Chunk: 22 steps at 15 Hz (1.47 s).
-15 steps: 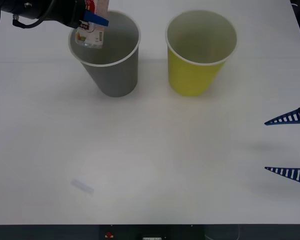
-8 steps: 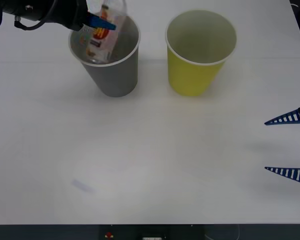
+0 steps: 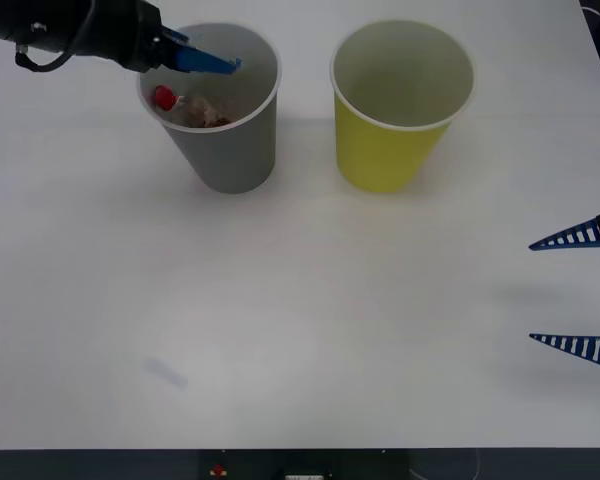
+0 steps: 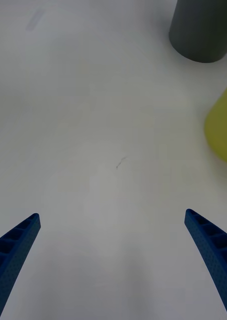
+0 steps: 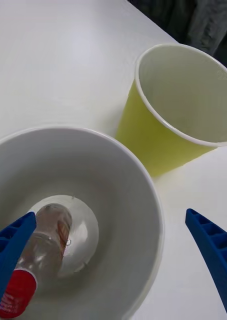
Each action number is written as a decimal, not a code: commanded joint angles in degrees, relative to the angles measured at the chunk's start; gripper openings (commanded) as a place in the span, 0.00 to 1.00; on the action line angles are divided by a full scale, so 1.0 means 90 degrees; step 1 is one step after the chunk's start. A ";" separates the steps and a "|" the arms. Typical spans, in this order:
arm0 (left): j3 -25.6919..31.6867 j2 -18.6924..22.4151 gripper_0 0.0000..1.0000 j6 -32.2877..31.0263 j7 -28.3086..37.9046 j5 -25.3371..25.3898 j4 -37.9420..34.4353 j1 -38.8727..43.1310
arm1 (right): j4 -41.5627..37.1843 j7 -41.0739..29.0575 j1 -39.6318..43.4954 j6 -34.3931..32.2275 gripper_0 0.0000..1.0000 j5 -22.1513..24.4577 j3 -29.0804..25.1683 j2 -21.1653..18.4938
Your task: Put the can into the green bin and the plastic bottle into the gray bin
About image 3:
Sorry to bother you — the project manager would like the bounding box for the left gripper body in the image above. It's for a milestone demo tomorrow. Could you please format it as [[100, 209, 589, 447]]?
[[90, 0, 167, 75]]

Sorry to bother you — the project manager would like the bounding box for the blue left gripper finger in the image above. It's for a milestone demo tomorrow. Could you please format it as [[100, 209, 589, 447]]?
[[171, 44, 244, 77], [160, 26, 204, 49]]

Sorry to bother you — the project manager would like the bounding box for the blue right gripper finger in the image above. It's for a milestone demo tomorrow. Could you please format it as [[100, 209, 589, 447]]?
[[528, 332, 600, 374], [528, 206, 600, 252]]

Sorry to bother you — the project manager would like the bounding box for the clear plastic bottle red cap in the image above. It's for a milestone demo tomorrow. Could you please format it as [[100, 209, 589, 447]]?
[[152, 84, 234, 129]]

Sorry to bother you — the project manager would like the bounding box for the grey plastic waste bin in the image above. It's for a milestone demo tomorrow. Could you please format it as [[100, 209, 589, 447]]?
[[135, 22, 283, 196]]

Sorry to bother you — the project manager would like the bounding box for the yellow-green plastic waste bin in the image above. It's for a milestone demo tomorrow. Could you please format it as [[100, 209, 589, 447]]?
[[329, 19, 476, 194]]

